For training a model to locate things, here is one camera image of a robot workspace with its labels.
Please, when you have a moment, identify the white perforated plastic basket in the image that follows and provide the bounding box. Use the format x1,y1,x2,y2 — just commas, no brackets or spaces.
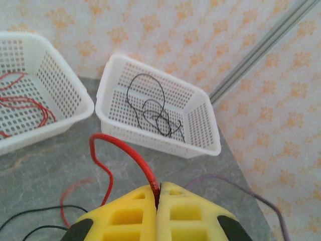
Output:
0,31,95,156
95,54,222,159

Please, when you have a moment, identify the thin black cable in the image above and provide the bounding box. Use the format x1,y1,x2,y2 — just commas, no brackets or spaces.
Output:
19,225,70,241
0,204,88,230
142,99,186,143
126,73,166,131

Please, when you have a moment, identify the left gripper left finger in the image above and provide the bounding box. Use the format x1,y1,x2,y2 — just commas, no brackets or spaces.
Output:
60,185,158,241

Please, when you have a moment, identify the thin red cable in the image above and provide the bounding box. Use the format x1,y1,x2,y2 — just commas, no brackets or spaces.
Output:
60,177,94,228
0,96,56,138
89,134,161,209
0,71,29,91

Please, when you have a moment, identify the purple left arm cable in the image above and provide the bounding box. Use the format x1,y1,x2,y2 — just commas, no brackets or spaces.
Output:
184,174,290,241

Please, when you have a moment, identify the aluminium frame post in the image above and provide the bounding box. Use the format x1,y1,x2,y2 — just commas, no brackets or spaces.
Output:
209,0,318,104

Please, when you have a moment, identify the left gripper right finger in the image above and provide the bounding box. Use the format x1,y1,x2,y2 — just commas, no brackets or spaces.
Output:
156,181,254,241

